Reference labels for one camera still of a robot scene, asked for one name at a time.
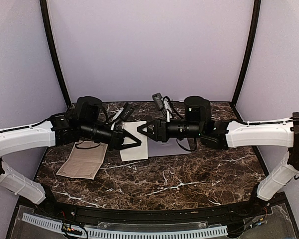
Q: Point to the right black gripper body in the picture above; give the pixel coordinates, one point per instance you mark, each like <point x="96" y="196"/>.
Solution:
<point x="164" y="136"/>

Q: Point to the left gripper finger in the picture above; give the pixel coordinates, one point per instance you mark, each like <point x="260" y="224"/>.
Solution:
<point x="127" y="146"/>
<point x="128" y="135"/>

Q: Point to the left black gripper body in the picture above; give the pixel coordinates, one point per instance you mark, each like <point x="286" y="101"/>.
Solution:
<point x="114" y="141"/>

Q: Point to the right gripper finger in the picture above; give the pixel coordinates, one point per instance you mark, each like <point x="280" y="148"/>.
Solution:
<point x="152" y="134"/>
<point x="148" y="126"/>

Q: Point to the grey envelope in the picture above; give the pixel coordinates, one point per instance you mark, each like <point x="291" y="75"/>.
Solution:
<point x="170" y="148"/>

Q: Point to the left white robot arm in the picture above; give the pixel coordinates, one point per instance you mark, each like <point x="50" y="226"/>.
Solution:
<point x="79" y="122"/>

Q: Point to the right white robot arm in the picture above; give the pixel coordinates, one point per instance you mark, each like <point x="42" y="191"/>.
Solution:
<point x="198" y="124"/>

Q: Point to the beige decorated letter sheet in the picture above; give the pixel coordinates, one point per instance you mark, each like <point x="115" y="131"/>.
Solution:
<point x="84" y="161"/>

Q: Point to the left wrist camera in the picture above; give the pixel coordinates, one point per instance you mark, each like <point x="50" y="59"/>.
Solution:
<point x="127" y="111"/>

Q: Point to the white slotted cable duct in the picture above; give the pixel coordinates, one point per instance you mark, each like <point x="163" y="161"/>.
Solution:
<point x="127" y="231"/>

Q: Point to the black front rail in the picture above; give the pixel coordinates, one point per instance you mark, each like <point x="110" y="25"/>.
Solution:
<point x="90" y="215"/>

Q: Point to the left black frame post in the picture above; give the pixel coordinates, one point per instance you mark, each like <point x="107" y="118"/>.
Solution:
<point x="53" y="51"/>

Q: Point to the black frame post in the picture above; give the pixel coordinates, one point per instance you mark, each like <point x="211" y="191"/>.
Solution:
<point x="53" y="51"/>
<point x="248" y="51"/>

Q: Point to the right black frame post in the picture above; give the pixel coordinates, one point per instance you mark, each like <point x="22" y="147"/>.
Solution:
<point x="248" y="51"/>

